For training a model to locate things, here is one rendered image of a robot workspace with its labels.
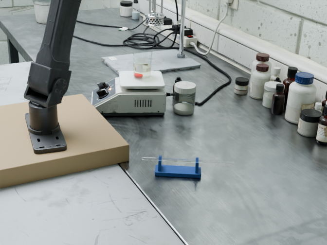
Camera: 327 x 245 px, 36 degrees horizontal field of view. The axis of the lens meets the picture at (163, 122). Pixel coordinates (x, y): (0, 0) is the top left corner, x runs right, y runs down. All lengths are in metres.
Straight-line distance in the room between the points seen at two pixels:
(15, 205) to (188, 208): 0.33
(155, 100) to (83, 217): 0.48
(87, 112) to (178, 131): 0.24
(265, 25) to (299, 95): 0.42
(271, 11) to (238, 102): 0.36
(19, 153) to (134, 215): 0.30
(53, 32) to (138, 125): 0.35
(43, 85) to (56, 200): 0.26
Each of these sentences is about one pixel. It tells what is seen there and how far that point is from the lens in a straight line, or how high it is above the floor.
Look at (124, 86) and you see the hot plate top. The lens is 1.33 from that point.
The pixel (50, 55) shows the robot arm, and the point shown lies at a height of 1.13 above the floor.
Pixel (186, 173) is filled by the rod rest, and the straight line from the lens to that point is 1.09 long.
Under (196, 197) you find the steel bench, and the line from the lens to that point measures 1.03.
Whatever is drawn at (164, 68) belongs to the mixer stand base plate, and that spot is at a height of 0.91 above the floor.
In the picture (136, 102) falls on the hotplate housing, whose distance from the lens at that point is 1.35.
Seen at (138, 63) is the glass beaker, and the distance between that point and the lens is 1.36.
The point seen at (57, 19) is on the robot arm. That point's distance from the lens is 1.12.
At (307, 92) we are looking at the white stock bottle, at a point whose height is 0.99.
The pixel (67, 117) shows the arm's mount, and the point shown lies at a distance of 1.27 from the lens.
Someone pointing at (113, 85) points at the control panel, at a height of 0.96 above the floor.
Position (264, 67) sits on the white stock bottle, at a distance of 1.51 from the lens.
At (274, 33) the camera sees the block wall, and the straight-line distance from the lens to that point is 1.70.
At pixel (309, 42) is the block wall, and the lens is 1.57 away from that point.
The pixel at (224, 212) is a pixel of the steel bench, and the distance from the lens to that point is 1.00.
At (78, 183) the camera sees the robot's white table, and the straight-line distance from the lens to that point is 1.07.
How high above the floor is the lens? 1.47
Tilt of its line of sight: 25 degrees down
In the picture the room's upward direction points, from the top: 2 degrees clockwise
